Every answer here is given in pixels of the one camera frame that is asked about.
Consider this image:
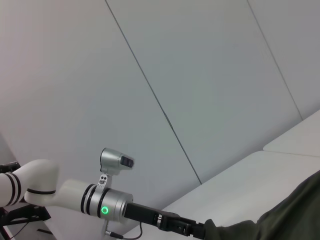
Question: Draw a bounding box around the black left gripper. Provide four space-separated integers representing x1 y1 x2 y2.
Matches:
124 202 208 238

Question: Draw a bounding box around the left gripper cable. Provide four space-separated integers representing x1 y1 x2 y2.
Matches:
104 221 144 238

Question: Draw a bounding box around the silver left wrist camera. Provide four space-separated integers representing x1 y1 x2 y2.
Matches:
96 147 136 195

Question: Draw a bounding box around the dark green printed t-shirt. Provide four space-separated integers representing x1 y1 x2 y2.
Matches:
202 171 320 240

